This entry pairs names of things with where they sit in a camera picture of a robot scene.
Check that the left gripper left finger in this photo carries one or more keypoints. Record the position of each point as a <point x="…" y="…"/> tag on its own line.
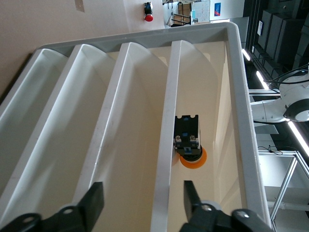
<point x="79" y="215"/>

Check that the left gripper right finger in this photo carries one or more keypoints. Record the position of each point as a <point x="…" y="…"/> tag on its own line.
<point x="193" y="212"/>

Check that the orange push button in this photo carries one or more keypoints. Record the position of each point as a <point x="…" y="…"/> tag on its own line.
<point x="187" y="130"/>

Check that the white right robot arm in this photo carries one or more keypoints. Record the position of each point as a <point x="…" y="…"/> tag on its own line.
<point x="265" y="111"/>

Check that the white drawer cabinet shell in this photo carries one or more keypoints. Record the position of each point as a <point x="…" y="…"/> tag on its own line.
<point x="235" y="72"/>

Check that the red push button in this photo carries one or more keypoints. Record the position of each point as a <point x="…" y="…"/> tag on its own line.
<point x="148" y="17"/>

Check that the white light strip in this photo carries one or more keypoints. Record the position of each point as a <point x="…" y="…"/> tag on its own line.
<point x="262" y="80"/>
<point x="245" y="54"/>
<point x="299" y="137"/>

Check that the brown tape patch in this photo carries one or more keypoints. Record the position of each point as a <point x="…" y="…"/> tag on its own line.
<point x="79" y="5"/>

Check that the aluminium profile frame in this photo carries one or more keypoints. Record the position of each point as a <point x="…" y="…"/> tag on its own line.
<point x="287" y="178"/>

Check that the blue wall poster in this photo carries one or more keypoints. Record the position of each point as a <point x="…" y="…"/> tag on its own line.
<point x="218" y="7"/>

